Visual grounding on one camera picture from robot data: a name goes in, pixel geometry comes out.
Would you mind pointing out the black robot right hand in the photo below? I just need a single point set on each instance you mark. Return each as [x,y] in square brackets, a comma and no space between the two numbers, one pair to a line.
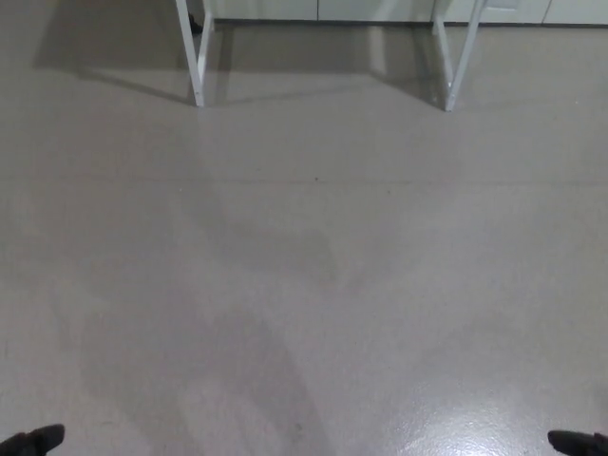
[579,444]

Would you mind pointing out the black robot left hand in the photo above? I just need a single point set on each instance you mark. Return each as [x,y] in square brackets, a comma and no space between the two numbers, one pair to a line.
[33,442]

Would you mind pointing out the white table with metal legs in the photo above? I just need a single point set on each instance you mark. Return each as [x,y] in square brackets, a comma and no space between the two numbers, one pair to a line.
[198,76]

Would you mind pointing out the small black floor object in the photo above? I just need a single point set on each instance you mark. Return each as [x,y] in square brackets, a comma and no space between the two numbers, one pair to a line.
[195,24]

